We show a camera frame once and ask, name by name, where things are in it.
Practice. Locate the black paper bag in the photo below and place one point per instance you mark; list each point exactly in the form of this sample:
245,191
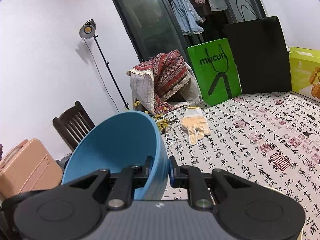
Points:
262,55

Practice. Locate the white yellow-dotted work glove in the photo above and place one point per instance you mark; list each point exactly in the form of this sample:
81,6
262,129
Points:
193,122

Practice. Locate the grey purple cloth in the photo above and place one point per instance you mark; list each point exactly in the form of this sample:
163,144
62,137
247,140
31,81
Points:
63,162

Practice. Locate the calligraphy print tablecloth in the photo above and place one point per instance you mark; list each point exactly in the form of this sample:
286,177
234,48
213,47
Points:
250,155

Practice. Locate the yellow-green snack box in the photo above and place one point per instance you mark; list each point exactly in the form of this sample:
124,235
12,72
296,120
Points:
300,75

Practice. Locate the studio light on stand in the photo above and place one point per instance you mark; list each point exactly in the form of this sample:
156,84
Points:
87,30

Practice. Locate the hanging blue garment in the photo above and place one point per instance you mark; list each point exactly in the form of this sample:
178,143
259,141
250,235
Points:
186,12

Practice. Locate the green paper bag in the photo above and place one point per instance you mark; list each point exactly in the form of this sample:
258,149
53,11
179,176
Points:
197,80

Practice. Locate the dark wooden chair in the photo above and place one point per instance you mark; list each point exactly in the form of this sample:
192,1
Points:
67,112

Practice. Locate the dark sliding glass door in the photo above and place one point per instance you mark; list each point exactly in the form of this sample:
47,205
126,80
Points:
147,17

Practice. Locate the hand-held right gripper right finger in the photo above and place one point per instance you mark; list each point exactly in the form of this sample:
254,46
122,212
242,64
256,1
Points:
171,172

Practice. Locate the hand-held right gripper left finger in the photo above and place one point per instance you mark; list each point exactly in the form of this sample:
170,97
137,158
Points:
150,172

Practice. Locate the yellow blossom branches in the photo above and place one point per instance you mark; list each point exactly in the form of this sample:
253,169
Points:
162,124

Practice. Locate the large blue bowl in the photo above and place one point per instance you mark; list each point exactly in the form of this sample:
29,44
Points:
120,140

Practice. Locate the pink suitcase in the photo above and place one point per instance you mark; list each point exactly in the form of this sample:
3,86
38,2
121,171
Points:
27,170

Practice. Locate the white lace-trimmed cloth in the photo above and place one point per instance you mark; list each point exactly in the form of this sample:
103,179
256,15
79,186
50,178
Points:
142,90

